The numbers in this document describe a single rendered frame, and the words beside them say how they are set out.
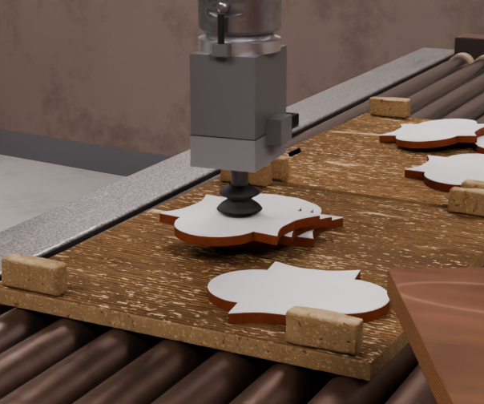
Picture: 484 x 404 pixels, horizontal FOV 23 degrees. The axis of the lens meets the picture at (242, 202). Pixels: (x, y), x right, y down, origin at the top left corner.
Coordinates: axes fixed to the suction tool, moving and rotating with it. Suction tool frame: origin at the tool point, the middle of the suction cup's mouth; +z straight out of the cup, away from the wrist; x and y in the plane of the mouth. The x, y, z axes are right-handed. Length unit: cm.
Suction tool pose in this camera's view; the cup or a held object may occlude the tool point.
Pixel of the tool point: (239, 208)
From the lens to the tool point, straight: 110.0
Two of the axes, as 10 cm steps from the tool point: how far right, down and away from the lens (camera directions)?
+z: 0.0, 9.6, 2.8
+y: 3.7, -2.6, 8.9
